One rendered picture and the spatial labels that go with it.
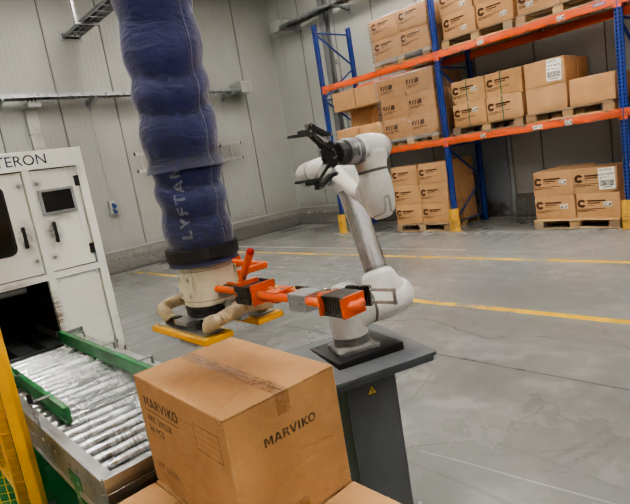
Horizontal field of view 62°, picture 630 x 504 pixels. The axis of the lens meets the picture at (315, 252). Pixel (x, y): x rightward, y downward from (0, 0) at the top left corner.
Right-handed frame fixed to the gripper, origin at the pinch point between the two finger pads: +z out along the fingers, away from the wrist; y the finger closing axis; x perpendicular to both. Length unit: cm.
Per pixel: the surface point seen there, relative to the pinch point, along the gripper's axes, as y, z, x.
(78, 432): 104, 46, 127
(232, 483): 82, 43, -3
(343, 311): 35, 27, -38
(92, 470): 98, 57, 74
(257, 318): 45.4, 17.3, 10.2
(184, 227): 14.1, 30.4, 19.4
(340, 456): 93, 6, -5
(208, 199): 7.3, 23.3, 15.1
